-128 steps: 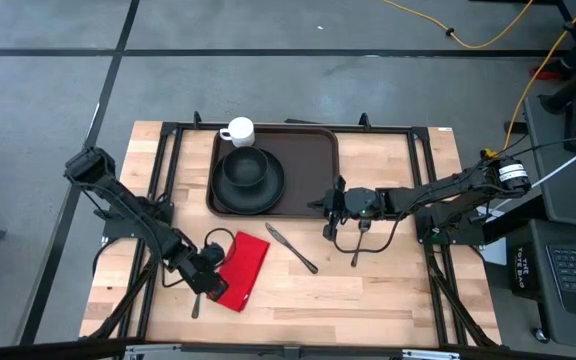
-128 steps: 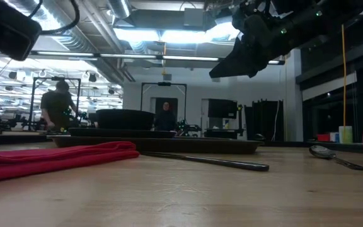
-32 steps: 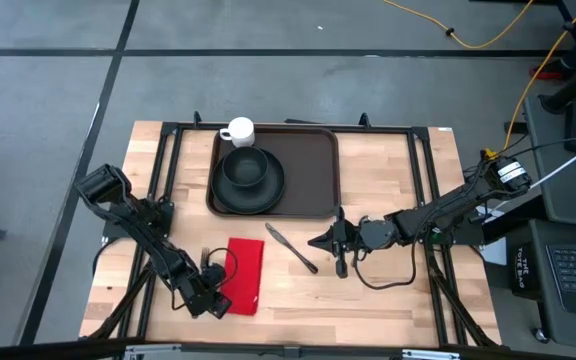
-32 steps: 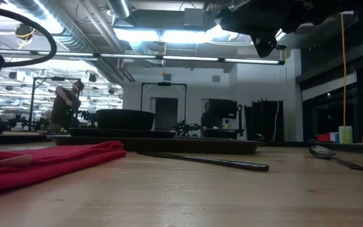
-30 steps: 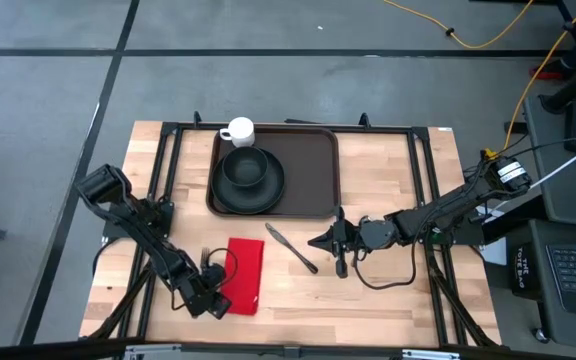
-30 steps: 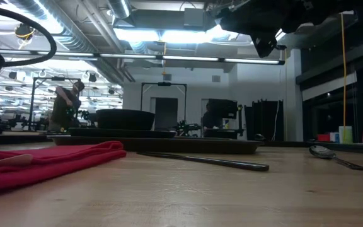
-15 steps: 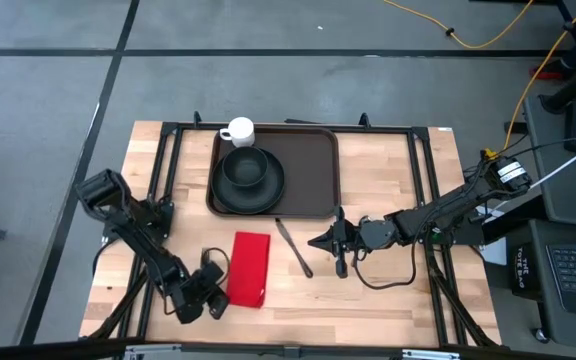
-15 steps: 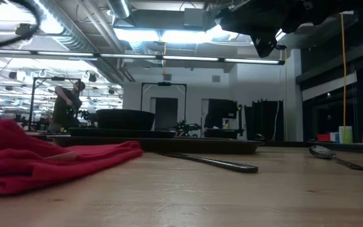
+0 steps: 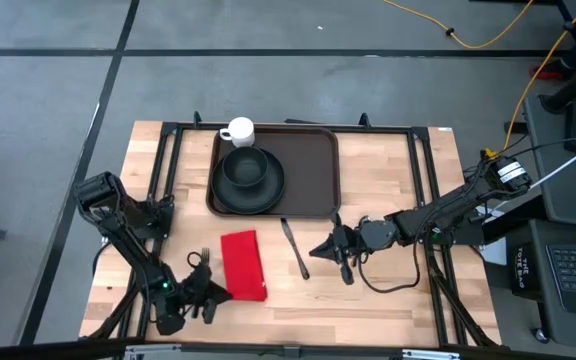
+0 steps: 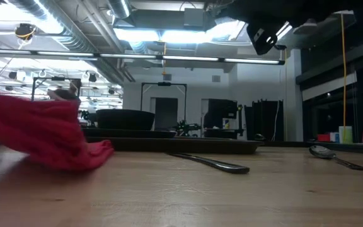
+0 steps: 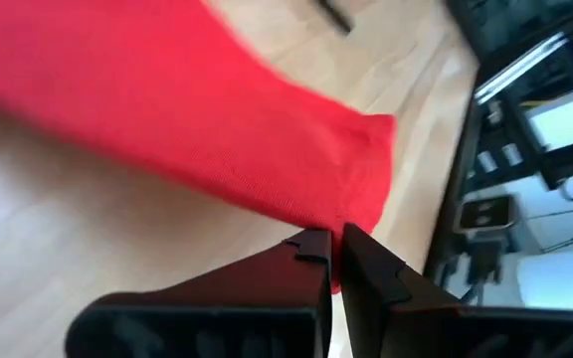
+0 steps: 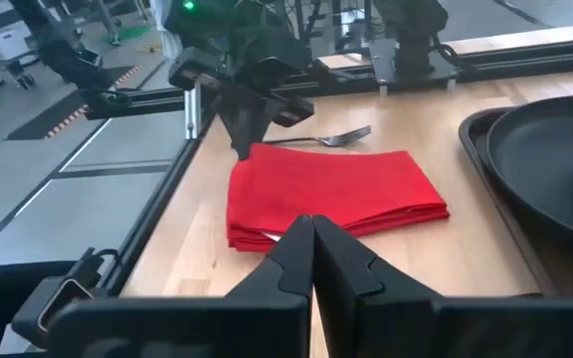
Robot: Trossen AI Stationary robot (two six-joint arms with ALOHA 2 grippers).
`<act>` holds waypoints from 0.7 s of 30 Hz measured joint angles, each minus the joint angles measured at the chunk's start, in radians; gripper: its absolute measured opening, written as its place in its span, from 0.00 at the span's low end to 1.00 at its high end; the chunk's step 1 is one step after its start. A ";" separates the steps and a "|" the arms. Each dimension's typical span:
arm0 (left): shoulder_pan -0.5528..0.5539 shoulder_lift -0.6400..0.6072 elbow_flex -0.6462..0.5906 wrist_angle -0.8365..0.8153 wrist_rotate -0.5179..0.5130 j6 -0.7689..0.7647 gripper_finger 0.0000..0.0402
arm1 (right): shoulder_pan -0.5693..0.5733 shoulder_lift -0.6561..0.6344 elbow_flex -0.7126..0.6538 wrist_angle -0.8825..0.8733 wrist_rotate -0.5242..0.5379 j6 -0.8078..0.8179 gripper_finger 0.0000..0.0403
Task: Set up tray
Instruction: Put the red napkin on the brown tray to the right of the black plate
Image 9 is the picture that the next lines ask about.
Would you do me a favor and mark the black tote bag box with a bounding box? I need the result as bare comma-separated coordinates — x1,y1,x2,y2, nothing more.
511,242,543,301

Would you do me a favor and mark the black round bowl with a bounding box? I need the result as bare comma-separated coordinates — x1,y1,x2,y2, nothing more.
221,145,270,190

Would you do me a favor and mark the dark metal knife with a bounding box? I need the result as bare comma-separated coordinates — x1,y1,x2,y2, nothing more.
280,217,311,281

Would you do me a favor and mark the person's shoe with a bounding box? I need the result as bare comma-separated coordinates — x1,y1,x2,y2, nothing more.
528,62,569,82

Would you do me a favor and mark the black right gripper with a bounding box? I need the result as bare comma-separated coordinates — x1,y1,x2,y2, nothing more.
309,212,369,286

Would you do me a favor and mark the dark brown plastic tray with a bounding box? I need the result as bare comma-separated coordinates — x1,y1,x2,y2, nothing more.
205,127,342,220

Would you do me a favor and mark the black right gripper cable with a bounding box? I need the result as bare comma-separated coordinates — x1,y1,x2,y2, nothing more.
356,247,422,295

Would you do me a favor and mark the red cloth napkin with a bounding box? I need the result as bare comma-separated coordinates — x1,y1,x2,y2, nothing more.
220,229,269,303

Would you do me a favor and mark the white ceramic mug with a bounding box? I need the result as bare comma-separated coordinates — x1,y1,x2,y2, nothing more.
218,116,256,149

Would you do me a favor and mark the white paper sheet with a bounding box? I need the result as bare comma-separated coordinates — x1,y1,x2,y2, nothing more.
480,238,508,267

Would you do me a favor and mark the yellow cable with plug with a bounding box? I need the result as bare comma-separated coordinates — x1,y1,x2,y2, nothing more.
482,0,576,164

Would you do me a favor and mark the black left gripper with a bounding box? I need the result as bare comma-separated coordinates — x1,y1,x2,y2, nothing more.
187,259,234,325

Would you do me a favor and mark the black camera rig bar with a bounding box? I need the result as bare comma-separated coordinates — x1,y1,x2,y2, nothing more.
0,338,576,360

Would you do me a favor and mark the black round plate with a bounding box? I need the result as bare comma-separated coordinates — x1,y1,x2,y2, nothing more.
210,147,286,216

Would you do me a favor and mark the black metal table frame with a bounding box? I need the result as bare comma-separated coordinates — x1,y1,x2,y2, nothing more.
80,110,504,351

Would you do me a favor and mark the yellow looped floor cable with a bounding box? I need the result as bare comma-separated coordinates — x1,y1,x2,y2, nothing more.
381,0,537,50

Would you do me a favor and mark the white cable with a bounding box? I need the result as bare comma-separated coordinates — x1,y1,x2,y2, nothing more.
487,148,576,214

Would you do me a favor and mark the black power cable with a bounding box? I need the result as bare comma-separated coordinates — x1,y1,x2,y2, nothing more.
497,133,576,161

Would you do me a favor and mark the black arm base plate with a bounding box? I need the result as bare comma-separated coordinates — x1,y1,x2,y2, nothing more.
93,197,174,240
414,204,487,246

